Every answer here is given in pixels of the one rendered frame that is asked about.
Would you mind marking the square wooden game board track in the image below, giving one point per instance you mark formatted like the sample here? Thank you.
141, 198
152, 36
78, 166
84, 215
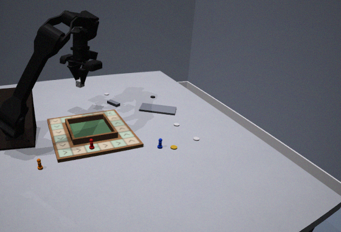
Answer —
91, 154

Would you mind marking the white die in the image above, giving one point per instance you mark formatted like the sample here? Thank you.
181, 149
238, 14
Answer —
79, 84

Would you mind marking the orange game pawn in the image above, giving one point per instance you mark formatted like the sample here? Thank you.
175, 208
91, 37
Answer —
40, 167

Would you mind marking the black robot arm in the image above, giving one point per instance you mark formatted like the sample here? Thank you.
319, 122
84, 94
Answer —
47, 43

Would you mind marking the blue pawn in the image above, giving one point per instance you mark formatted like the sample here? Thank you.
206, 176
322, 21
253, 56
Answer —
159, 144

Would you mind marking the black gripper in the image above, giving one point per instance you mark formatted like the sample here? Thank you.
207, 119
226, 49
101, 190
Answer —
75, 61

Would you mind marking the wooden game board with arrow squares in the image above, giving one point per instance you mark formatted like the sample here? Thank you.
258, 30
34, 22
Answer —
97, 126

